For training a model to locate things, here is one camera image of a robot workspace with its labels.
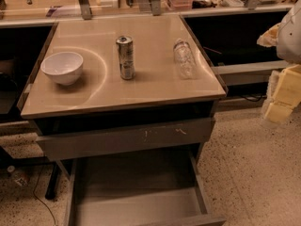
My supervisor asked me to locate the small floor bottle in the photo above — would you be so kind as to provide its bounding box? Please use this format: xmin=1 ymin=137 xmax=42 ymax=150
xmin=7 ymin=166 xmax=29 ymax=186

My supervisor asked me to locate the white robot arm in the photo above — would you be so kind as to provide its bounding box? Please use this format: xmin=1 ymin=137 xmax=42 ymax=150
xmin=257 ymin=0 xmax=301 ymax=124

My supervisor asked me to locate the black metal table leg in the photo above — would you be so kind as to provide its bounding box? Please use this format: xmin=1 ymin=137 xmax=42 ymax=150
xmin=45 ymin=164 xmax=60 ymax=201

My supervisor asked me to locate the grey top drawer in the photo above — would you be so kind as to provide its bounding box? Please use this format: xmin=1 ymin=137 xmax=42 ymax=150
xmin=37 ymin=118 xmax=214 ymax=161

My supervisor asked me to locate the black floor cable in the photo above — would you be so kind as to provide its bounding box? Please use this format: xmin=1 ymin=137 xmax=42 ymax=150
xmin=32 ymin=163 xmax=58 ymax=226

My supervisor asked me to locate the white ceramic bowl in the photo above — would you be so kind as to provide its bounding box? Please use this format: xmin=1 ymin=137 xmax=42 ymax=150
xmin=40 ymin=52 xmax=84 ymax=86

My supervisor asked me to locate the grey drawer cabinet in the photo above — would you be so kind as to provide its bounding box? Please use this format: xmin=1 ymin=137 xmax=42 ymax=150
xmin=17 ymin=14 xmax=229 ymax=226

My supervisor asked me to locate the silver drink can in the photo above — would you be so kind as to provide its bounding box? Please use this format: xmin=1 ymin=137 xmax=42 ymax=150
xmin=116 ymin=36 xmax=135 ymax=80

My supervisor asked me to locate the grey metal shelf rail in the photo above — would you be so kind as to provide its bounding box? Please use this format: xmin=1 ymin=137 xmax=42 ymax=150
xmin=212 ymin=60 xmax=289 ymax=86

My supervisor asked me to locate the clear plastic bottle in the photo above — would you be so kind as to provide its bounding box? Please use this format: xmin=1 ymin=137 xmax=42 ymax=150
xmin=173 ymin=39 xmax=197 ymax=79

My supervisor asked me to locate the grey drawer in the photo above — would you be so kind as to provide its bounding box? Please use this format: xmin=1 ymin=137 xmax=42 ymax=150
xmin=37 ymin=118 xmax=214 ymax=161
xmin=64 ymin=148 xmax=226 ymax=226

